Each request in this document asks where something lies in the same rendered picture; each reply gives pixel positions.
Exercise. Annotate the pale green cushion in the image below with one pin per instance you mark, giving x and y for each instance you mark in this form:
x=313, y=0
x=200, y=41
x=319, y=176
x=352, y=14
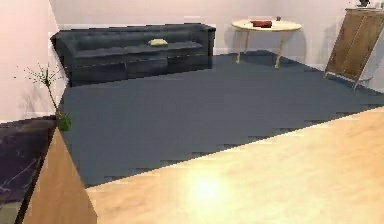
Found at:
x=157, y=42

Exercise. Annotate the dark grey sofa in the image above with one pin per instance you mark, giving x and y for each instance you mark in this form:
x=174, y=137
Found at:
x=133, y=56

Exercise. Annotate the red box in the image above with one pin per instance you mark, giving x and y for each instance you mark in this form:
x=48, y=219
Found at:
x=261, y=23

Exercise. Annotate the round cream table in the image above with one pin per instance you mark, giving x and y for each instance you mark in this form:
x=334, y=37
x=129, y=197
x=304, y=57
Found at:
x=266, y=26

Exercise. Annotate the small dark cup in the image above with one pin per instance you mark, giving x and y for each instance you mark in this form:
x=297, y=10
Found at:
x=278, y=18

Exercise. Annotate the twiggy plant in green pot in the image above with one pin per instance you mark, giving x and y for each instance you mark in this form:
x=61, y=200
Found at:
x=61, y=120

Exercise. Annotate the wooden counter with dark top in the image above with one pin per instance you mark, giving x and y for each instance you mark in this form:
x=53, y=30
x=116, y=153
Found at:
x=30, y=173

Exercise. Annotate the brown wooden cupboard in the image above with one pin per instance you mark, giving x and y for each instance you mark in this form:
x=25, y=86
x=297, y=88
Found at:
x=355, y=43

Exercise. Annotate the dark object on cupboard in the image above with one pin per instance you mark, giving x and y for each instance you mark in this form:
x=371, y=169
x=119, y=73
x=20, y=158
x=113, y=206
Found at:
x=363, y=3

